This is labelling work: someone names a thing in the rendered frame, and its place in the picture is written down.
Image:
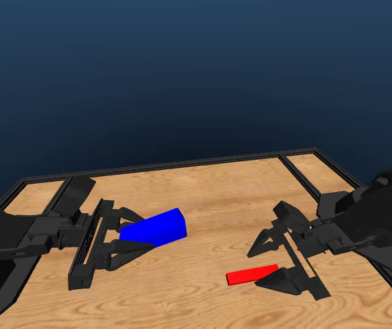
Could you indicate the black table frame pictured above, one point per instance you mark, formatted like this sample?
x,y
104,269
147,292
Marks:
x,y
182,164

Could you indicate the thin red peg bar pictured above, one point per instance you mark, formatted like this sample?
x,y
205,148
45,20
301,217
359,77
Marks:
x,y
247,276

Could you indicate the blue hollow socket block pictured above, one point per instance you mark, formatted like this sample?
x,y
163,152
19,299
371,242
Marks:
x,y
161,224

